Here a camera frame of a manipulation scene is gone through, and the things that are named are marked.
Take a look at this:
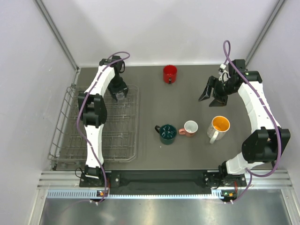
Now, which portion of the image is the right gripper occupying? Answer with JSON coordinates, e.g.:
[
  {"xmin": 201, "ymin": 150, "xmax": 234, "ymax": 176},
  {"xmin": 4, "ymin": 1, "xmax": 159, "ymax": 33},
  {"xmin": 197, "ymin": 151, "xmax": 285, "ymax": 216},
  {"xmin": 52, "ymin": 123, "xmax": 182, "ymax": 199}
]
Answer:
[{"xmin": 199, "ymin": 76, "xmax": 237, "ymax": 107}]

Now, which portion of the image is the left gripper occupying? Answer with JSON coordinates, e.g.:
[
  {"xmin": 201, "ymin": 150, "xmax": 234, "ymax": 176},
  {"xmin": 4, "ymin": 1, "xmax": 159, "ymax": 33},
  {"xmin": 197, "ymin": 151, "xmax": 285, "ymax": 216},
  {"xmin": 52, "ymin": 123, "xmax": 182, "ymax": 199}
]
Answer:
[{"xmin": 107, "ymin": 74, "xmax": 127, "ymax": 100}]

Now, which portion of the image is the clear plastic cup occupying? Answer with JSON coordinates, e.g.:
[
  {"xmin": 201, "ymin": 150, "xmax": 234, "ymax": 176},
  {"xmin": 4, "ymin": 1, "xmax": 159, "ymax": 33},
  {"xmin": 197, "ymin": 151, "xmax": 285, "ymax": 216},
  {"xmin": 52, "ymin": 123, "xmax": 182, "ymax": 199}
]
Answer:
[{"xmin": 116, "ymin": 92, "xmax": 126, "ymax": 103}]

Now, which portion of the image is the red mug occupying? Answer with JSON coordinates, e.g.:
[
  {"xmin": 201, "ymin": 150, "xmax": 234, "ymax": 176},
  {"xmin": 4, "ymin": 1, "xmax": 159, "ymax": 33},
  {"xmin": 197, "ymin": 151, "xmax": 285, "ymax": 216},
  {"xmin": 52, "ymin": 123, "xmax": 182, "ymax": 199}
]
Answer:
[{"xmin": 163, "ymin": 65, "xmax": 177, "ymax": 84}]

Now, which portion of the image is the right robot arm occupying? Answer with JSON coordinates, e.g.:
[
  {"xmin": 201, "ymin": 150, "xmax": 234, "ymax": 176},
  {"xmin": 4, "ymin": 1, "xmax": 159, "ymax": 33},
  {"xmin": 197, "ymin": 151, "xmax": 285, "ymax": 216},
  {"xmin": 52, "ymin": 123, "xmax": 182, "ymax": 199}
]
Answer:
[{"xmin": 199, "ymin": 59, "xmax": 291, "ymax": 186}]

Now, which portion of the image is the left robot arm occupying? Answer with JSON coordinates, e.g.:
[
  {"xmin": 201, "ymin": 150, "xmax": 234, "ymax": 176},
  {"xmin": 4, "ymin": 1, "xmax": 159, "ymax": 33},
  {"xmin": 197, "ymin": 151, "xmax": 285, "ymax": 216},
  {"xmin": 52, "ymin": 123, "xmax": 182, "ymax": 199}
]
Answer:
[{"xmin": 76, "ymin": 55, "xmax": 128, "ymax": 187}]

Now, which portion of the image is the white mug orange inside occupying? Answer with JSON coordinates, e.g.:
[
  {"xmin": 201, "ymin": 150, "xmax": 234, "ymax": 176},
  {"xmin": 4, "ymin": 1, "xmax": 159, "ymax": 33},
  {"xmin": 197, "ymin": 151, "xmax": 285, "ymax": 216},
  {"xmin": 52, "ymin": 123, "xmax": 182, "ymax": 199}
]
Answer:
[{"xmin": 207, "ymin": 116, "xmax": 230, "ymax": 144}]

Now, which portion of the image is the small pink mug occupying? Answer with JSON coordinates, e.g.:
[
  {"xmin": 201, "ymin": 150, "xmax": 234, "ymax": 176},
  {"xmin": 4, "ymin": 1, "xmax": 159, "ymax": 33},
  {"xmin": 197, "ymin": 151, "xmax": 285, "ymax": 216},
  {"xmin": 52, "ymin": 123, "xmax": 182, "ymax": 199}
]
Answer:
[{"xmin": 179, "ymin": 120, "xmax": 198, "ymax": 137}]

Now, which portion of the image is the dark green mug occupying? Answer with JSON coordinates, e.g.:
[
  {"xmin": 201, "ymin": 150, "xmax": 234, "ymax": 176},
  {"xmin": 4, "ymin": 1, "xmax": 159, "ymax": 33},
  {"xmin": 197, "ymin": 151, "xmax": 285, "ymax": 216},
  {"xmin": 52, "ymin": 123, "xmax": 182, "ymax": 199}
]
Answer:
[{"xmin": 155, "ymin": 124, "xmax": 177, "ymax": 145}]

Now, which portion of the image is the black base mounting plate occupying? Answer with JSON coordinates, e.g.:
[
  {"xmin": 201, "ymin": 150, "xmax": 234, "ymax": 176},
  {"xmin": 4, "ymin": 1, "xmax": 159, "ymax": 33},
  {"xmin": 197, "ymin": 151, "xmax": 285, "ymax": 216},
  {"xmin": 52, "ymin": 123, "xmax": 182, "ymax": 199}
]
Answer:
[{"xmin": 78, "ymin": 170, "xmax": 247, "ymax": 195}]

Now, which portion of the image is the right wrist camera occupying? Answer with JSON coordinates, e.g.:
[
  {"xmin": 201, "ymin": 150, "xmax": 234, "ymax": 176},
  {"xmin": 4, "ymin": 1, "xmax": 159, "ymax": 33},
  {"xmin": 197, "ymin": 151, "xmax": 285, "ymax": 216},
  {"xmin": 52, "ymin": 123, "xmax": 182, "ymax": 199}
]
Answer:
[{"xmin": 218, "ymin": 64, "xmax": 230, "ymax": 83}]

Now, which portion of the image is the grey wire dish rack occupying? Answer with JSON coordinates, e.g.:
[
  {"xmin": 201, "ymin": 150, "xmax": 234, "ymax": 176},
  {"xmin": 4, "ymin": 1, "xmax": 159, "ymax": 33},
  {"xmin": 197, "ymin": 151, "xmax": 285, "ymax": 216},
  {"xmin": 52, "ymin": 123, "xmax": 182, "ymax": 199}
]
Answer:
[{"xmin": 48, "ymin": 85, "xmax": 139, "ymax": 166}]

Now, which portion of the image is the aluminium frame rail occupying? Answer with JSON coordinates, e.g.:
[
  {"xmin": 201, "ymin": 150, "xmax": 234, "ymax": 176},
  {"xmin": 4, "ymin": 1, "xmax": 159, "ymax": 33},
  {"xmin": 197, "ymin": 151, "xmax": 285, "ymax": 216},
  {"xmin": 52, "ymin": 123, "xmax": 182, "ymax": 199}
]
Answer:
[{"xmin": 37, "ymin": 170, "xmax": 293, "ymax": 204}]

